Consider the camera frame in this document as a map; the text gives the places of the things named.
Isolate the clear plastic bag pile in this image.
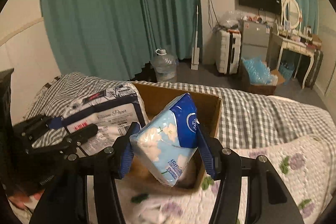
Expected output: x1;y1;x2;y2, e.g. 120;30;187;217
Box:
219;10;243;29

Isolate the large teal curtain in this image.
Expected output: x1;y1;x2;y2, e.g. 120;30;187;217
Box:
41;0;202;80

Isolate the blue plastic basket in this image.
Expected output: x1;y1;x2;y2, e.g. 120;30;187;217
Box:
278;61;294;85

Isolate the floral white quilt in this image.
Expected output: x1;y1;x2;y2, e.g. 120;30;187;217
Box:
7;134;334;224

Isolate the white oval vanity mirror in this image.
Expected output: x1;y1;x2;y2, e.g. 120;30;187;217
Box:
281;0;302;30

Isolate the dark striped suitcase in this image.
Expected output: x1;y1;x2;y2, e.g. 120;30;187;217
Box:
305;50;323;89

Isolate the large floral tissue pack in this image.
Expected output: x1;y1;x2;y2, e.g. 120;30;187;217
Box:
31;82;150;157

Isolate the white suitcase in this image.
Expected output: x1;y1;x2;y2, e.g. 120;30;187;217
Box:
215;30;241;75

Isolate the white flat mop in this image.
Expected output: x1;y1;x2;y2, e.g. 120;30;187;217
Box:
191;6;199;71

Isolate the silver mini fridge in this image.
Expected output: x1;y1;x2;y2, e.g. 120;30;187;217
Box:
241;20;270;61

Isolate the small blue tissue pack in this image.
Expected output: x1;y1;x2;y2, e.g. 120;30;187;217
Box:
130;93;198;187

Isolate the box of blue bags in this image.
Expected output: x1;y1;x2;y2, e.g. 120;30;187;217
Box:
239;57;285;96

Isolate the grey checkered bed sheet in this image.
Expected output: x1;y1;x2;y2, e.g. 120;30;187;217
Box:
24;72;335;156

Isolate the clear water jug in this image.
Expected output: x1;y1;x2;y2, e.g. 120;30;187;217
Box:
150;48;177;83

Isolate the brown cardboard box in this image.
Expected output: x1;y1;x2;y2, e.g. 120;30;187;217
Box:
125;83;222;195

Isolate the white dressing table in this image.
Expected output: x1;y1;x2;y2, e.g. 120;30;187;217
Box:
266;28;314;89

